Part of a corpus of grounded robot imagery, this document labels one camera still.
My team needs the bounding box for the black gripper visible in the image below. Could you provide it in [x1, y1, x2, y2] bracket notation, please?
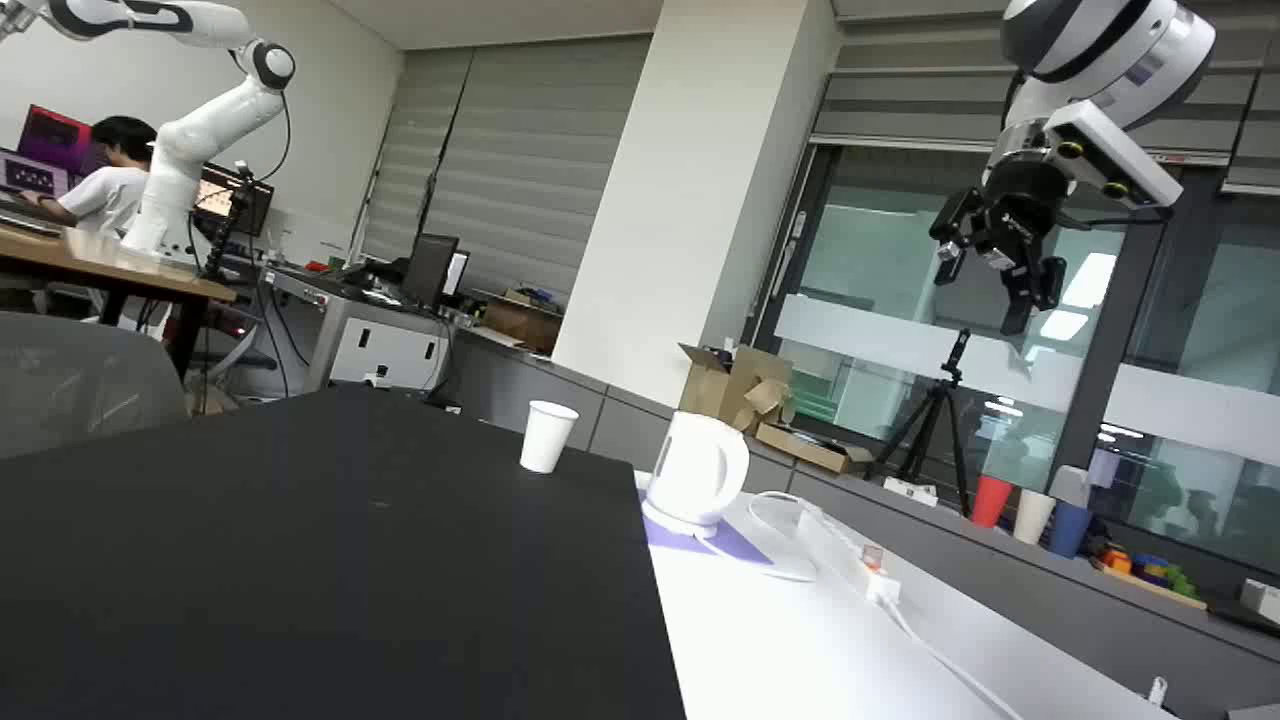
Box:
[926, 150, 1070, 316]

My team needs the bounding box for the grey window blind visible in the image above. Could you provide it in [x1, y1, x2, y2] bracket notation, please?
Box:
[807, 0, 1280, 200]
[357, 33, 657, 308]

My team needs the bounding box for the red cup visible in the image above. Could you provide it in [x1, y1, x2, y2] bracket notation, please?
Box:
[967, 474, 1019, 532]

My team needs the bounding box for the white plastic cup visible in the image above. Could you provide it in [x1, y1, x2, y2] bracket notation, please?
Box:
[1013, 489, 1058, 550]

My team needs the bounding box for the flat cardboard piece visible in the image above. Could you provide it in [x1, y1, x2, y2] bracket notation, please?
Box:
[752, 419, 872, 479]

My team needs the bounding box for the blue cup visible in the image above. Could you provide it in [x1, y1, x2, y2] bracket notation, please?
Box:
[1046, 500, 1094, 561]

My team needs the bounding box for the open cardboard box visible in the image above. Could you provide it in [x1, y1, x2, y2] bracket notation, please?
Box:
[675, 342, 802, 446]

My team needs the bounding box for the colourful toy pile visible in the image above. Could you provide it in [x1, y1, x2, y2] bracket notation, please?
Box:
[1093, 542, 1208, 601]

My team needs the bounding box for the white electric kettle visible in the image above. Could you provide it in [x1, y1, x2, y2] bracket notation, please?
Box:
[642, 409, 752, 535]

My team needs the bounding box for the purple mat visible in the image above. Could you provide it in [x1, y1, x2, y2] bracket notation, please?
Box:
[641, 514, 777, 574]

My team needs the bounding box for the brown cardboard box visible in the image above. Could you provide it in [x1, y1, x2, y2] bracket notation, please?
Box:
[476, 294, 565, 358]

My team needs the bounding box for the white paper cup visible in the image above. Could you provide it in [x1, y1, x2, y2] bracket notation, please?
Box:
[516, 398, 583, 479]

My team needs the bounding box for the black computer monitor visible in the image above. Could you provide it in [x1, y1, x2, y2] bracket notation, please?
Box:
[394, 232, 462, 316]

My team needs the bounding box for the white drawer cabinet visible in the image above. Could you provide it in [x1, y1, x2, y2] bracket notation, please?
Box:
[324, 297, 455, 398]

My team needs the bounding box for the black board panel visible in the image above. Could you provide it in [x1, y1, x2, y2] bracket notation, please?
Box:
[0, 380, 693, 720]

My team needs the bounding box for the wooden table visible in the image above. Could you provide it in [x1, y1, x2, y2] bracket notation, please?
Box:
[0, 217, 242, 380]

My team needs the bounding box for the person in white shirt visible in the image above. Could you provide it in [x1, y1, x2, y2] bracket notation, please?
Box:
[12, 113, 165, 250]

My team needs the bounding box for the grey mesh chair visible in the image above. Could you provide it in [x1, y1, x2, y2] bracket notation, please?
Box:
[0, 308, 190, 464]

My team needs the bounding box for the pink lit monitor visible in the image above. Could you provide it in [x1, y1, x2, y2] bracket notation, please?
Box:
[0, 100, 99, 206]

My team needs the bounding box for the white wrist mount plate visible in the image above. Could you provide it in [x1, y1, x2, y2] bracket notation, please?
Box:
[1036, 96, 1189, 213]

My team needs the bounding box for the black camera tripod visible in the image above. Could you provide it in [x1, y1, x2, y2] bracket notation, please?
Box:
[864, 326, 985, 515]

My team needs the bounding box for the white power strip cable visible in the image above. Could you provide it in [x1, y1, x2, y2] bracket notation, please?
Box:
[872, 583, 1033, 720]

